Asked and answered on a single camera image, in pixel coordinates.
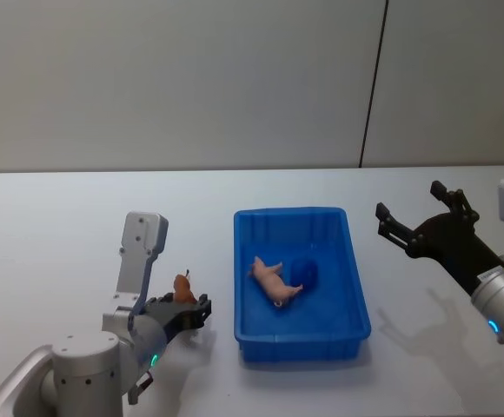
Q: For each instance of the blue plastic bin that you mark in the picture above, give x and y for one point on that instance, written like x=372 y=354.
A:
x=343 y=313

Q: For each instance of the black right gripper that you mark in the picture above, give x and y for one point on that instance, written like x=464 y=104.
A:
x=452 y=243

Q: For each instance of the small blue toy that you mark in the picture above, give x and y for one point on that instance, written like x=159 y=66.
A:
x=304 y=273

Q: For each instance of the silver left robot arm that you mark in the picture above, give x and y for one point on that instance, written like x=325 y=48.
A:
x=82 y=356

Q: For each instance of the orange toy animal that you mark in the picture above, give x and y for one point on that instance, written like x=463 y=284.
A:
x=183 y=290

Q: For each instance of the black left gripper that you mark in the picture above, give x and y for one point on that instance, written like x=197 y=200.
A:
x=165 y=315

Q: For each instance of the pink toy pig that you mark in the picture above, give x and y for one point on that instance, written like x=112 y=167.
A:
x=273 y=280

